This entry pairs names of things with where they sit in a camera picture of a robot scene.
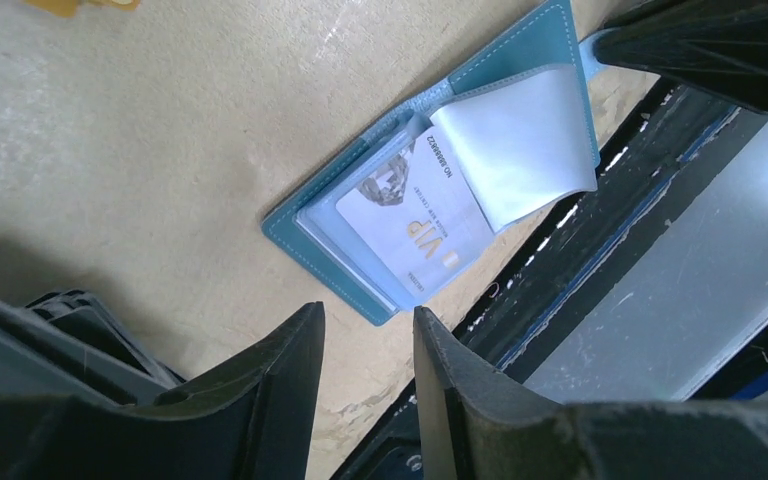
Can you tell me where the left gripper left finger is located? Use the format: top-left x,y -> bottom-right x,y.
0,302 -> 325,479

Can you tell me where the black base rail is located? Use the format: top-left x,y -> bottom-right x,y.
453,79 -> 740,369

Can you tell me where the gold credit card stack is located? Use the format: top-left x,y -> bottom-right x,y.
24,0 -> 141,18

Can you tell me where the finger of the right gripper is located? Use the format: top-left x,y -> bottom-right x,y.
593,0 -> 768,114

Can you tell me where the silver VIP credit card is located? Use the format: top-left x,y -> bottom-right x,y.
335,126 -> 495,307

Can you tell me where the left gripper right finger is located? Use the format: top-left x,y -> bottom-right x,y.
413,307 -> 768,479

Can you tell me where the aluminium frame rail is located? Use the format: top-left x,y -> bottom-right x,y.
525,121 -> 768,403

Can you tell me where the blue card holder wallet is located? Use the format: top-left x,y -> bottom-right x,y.
261,1 -> 599,325

